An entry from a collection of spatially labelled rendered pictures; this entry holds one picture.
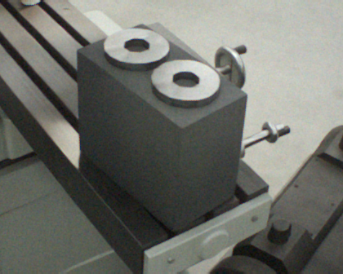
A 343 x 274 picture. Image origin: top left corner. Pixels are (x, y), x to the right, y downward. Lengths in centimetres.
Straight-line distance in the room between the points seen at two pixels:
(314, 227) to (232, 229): 49
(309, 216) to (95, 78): 71
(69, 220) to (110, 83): 69
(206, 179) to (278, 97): 190
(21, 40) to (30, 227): 41
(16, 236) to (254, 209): 65
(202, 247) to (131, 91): 26
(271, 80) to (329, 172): 132
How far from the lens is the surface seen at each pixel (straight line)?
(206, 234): 111
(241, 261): 152
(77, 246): 176
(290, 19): 345
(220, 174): 107
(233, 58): 188
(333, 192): 170
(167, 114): 97
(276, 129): 191
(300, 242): 155
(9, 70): 138
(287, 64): 314
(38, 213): 162
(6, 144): 144
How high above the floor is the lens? 173
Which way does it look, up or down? 40 degrees down
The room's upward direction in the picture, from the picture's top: 1 degrees clockwise
